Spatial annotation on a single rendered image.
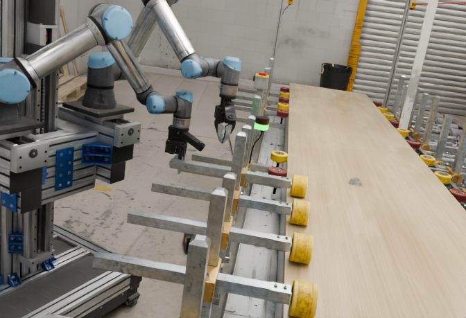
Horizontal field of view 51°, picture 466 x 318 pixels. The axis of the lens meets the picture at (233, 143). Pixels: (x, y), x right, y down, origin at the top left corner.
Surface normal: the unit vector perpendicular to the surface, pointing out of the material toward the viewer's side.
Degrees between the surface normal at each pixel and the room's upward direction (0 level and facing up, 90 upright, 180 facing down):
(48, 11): 90
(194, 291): 90
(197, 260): 90
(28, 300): 0
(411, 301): 0
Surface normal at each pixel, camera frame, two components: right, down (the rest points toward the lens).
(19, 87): 0.47, 0.37
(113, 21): 0.66, 0.23
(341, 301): 0.14, -0.95
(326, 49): -0.02, 0.28
